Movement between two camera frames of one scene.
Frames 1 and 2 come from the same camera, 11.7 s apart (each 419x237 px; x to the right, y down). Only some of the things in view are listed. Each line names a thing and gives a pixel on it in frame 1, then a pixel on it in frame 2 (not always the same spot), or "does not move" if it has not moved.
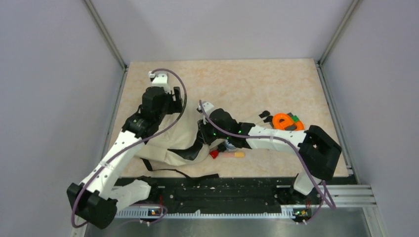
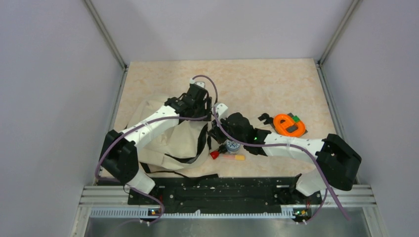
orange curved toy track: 281,120 does not move
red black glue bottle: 214,153 does not move
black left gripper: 176,105 → 208,105
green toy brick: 295,118 does not move
